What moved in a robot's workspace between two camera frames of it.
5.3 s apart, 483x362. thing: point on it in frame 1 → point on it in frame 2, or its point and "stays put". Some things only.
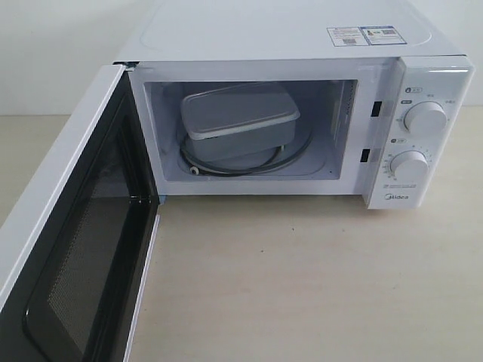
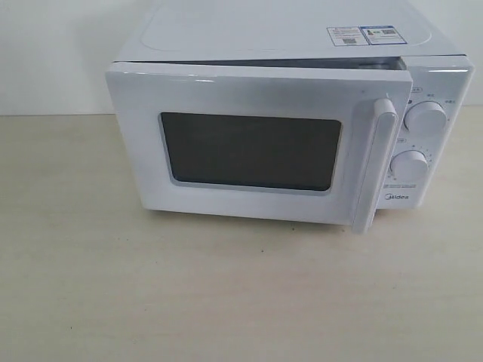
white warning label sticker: (346, 36) stays put
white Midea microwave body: (302, 98) stays put
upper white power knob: (425, 118) stays put
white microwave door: (77, 299) → (277, 142)
